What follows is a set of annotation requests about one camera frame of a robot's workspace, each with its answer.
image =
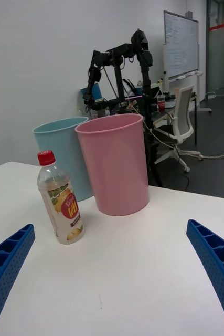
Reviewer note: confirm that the pink plastic bin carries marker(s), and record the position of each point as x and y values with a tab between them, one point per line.
117	168

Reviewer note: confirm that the whiteboard on stand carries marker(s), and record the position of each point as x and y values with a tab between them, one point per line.
181	44

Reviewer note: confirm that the white office chair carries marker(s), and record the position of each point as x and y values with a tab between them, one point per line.
183	110

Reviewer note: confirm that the clear bottle with red cap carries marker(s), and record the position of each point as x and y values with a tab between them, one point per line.
62	210

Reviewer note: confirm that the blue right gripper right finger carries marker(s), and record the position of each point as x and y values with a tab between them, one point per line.
219	260

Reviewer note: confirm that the red cup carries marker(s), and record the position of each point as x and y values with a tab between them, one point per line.
161	103

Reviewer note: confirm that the pale blue plastic bin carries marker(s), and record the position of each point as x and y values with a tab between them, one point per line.
56	147

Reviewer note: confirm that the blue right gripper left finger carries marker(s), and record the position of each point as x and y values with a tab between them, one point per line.
4	265

